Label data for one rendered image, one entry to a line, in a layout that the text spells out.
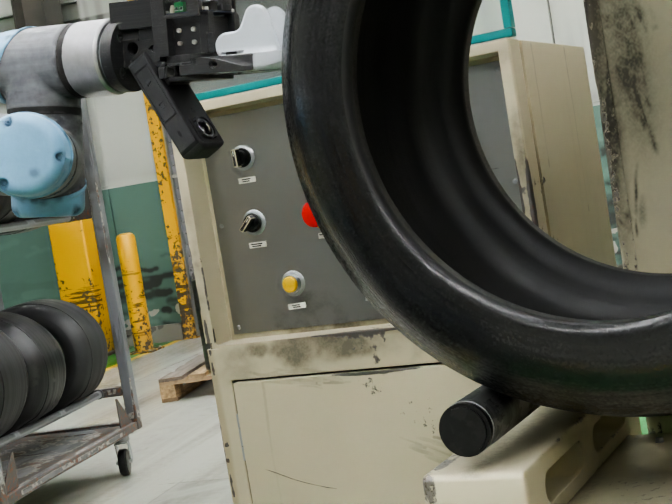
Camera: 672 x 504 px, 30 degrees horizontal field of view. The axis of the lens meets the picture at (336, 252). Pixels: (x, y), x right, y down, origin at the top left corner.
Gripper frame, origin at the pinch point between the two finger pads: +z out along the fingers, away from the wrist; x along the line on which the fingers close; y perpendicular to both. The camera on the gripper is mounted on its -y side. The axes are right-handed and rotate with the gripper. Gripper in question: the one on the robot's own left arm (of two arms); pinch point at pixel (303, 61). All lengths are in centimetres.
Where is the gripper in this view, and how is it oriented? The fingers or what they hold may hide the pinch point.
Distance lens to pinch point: 116.6
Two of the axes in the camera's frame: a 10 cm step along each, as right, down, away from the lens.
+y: -0.7, -9.9, -1.1
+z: 9.0, -0.1, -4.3
